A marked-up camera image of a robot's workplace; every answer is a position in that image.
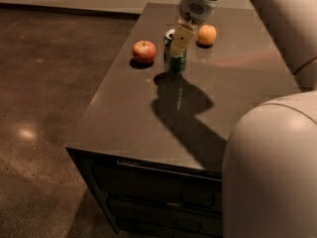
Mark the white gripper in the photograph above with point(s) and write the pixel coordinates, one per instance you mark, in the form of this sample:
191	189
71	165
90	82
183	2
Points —
197	10

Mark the green soda can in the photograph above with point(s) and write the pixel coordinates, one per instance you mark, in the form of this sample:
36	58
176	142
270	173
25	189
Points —
172	64

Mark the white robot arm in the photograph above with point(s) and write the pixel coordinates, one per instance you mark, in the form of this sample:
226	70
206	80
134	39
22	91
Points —
269	174

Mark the red apple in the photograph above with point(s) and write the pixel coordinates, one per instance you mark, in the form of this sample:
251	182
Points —
144	52

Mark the orange fruit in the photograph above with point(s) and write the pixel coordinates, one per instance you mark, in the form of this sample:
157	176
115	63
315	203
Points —
207	35

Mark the dark cabinet with drawers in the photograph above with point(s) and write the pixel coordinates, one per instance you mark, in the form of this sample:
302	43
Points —
150	145

